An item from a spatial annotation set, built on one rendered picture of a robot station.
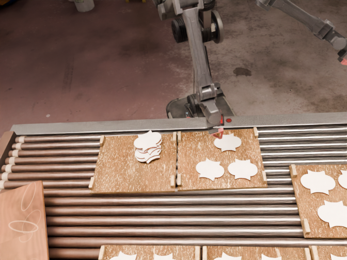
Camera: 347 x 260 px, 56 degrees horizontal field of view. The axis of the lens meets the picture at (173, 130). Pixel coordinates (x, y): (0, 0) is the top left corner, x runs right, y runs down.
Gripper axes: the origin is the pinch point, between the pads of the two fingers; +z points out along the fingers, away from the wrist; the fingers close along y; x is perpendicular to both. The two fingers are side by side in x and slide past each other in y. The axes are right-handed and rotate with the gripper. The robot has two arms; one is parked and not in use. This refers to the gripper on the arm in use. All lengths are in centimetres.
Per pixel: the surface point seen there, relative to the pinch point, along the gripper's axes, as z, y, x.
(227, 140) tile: 12.2, -3.0, 0.5
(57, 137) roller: -15, -15, -89
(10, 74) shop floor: 23, -203, -251
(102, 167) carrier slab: -6, 9, -60
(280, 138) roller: 23.5, -4.8, 25.2
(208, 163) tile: 9.4, 10.5, -9.4
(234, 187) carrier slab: 14.2, 23.6, 0.6
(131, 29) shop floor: 64, -277, -118
